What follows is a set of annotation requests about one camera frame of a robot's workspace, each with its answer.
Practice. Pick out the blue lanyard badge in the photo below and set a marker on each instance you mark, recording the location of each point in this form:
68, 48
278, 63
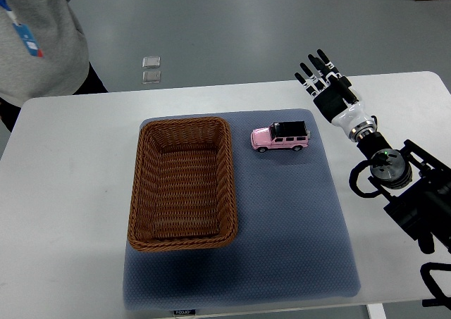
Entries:
23, 32

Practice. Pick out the brown wicker basket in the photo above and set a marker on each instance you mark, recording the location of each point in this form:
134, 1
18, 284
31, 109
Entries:
183, 192

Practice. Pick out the white table leg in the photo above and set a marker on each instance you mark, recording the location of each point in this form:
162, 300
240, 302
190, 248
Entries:
376, 311

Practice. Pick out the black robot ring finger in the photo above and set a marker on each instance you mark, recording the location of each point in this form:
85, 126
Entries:
319, 85

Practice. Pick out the upper metal floor plate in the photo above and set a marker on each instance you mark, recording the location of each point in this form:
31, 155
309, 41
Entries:
151, 62

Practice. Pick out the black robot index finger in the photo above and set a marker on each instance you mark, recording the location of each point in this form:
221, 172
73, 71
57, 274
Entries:
334, 70

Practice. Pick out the person in grey hoodie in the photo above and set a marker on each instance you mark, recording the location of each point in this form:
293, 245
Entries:
64, 70

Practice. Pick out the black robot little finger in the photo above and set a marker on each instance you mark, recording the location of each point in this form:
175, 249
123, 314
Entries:
309, 87

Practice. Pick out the blue grey mat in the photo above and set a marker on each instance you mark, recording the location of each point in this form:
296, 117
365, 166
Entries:
292, 242

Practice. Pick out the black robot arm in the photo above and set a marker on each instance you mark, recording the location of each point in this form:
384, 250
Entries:
416, 184

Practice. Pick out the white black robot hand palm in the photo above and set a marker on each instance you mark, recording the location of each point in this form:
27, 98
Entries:
351, 118

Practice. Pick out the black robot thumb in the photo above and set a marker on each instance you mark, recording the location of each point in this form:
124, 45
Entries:
345, 91

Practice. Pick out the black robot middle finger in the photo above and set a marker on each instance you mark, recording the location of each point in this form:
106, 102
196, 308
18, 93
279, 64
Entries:
320, 63

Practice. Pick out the pink toy car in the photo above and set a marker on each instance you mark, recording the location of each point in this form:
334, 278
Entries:
292, 135

